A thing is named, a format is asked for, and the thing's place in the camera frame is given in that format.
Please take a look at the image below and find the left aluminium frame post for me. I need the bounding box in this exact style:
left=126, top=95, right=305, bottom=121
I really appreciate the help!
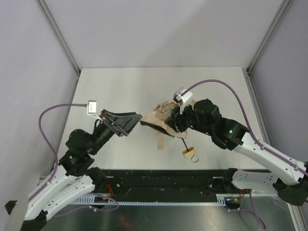
left=35, top=0, right=81, bottom=76

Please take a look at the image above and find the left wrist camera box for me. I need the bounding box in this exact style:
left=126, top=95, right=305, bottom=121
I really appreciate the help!
left=87, top=100, right=99, bottom=119

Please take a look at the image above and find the grey slotted cable duct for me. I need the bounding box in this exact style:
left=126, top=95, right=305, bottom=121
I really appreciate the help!
left=70, top=195, right=226, bottom=206

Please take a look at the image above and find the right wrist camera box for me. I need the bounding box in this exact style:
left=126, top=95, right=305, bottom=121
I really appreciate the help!
left=173, top=88, right=193, bottom=107

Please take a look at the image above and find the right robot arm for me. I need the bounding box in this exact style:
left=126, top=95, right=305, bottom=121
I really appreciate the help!
left=166, top=99, right=308, bottom=206

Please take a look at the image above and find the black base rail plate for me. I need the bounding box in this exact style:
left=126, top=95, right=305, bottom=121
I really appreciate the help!
left=94, top=169, right=249, bottom=202

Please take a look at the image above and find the beige folding umbrella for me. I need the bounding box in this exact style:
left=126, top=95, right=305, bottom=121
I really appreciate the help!
left=140, top=100, right=200, bottom=163

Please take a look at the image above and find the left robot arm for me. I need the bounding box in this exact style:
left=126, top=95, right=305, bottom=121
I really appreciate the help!
left=4, top=106, right=142, bottom=231

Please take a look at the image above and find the aluminium frame post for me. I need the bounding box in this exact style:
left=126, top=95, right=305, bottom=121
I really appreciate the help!
left=35, top=0, right=81, bottom=76
left=247, top=0, right=294, bottom=72

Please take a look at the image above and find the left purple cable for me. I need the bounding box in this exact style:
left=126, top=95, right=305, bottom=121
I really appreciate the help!
left=28, top=103, right=89, bottom=203

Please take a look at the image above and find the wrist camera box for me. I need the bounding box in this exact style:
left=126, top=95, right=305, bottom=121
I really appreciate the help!
left=87, top=100, right=99, bottom=119
left=173, top=88, right=193, bottom=107

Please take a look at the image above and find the right aluminium frame post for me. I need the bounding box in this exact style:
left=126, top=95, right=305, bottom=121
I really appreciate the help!
left=247, top=0, right=294, bottom=72

